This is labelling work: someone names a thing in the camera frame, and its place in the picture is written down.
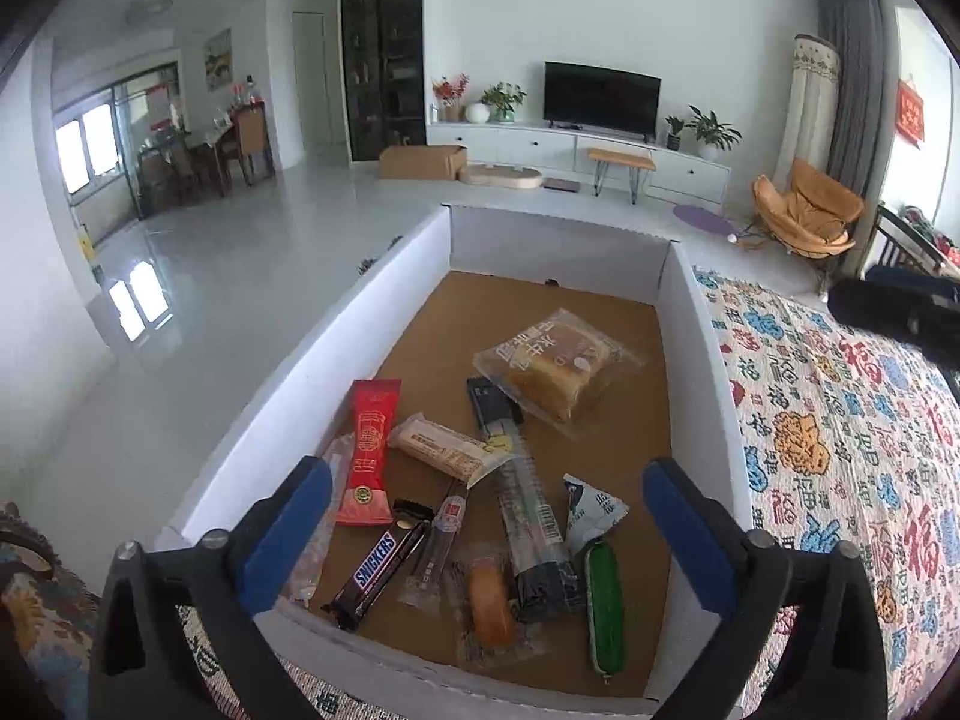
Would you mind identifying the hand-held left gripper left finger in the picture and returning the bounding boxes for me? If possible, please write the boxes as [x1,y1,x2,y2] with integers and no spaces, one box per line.
[88,454,335,720]

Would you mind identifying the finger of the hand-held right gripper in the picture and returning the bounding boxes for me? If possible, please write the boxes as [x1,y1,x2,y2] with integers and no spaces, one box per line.
[827,277,960,395]

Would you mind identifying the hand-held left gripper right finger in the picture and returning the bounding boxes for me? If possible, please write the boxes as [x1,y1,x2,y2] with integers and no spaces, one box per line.
[643,456,890,720]

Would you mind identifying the dark brown chocolate bar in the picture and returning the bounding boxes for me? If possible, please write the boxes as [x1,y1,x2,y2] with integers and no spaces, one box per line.
[321,499,434,632]

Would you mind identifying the white triangular pouch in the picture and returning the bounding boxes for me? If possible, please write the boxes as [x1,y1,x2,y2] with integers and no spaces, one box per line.
[562,472,632,557]

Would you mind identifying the red snack packet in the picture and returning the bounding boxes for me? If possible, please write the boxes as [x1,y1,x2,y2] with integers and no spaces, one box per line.
[334,379,402,527]

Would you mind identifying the green sausage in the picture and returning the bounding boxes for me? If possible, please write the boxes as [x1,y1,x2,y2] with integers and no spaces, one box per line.
[583,538,628,683]

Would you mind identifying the brown fruit stick packet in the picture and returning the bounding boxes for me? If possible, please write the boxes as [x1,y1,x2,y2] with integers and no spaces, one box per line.
[396,480,472,610]

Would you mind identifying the long dark snack packet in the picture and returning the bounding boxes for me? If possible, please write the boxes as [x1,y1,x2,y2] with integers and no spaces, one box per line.
[465,375,587,622]

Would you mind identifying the beige snack bar packet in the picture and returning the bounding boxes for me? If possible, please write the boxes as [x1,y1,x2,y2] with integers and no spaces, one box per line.
[386,412,517,490]

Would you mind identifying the clear bread packet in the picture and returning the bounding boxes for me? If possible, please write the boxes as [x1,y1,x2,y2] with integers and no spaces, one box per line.
[472,307,647,440]

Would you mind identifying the yellow corn sausage packet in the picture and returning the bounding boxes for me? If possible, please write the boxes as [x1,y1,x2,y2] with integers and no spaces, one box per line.
[444,544,547,667]

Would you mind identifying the white cardboard box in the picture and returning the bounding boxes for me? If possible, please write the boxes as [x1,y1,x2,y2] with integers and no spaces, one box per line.
[154,202,755,720]

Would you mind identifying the dark wooden chair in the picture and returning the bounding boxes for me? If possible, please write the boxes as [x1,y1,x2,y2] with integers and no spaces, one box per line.
[862,202,960,293]

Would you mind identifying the orange lounge chair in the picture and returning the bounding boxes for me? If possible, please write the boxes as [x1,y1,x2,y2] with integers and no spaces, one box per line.
[752,157,867,271]

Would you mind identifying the printed blanket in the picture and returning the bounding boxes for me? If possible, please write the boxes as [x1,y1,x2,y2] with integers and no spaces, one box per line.
[0,266,960,720]

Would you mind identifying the purple floor mat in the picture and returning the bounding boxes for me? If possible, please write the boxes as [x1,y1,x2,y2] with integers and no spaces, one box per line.
[671,202,737,233]

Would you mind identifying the covered standing air conditioner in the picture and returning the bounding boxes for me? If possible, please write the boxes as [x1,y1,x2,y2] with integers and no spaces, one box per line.
[772,34,842,188]

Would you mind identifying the grey curtain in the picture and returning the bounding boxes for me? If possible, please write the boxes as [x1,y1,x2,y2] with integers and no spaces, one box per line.
[816,0,890,200]

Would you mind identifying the large potted plant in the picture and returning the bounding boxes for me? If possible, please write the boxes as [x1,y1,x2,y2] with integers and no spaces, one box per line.
[686,105,743,161]

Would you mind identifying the wooden stool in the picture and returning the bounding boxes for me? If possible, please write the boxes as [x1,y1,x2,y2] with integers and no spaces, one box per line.
[587,148,657,205]

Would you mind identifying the black television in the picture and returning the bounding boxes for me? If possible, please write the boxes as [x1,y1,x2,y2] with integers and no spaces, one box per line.
[544,61,662,143]

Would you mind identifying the brown cardboard box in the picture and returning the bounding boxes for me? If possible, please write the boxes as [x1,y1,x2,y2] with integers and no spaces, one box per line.
[377,144,470,181]

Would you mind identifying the white television cabinet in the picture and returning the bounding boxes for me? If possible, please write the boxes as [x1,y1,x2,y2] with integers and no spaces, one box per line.
[425,120,732,205]

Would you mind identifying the wooden dining chair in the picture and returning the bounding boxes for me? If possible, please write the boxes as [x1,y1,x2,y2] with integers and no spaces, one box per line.
[229,101,276,186]

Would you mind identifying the oval cat scratcher bed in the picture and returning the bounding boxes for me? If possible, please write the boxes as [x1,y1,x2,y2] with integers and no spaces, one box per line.
[457,163,542,192]

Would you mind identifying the glass balcony door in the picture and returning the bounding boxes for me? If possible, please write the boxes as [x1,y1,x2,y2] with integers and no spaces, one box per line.
[51,62,185,222]

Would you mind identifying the bushy potted plant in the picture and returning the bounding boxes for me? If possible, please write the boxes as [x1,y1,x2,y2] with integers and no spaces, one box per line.
[480,81,527,125]

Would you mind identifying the white door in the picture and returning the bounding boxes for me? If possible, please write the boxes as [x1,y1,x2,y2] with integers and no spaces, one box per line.
[291,11,329,166]

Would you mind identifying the red flowers in vase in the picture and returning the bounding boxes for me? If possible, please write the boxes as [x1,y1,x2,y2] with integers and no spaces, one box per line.
[431,73,471,123]

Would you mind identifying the black display cabinet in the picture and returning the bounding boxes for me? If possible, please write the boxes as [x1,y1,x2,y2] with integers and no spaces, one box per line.
[340,0,426,164]

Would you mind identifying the red wall hanging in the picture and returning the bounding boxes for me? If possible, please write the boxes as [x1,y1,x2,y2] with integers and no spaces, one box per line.
[895,77,926,151]

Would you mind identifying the wall painting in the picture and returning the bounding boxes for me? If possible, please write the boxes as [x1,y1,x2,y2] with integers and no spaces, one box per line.
[204,28,233,91]

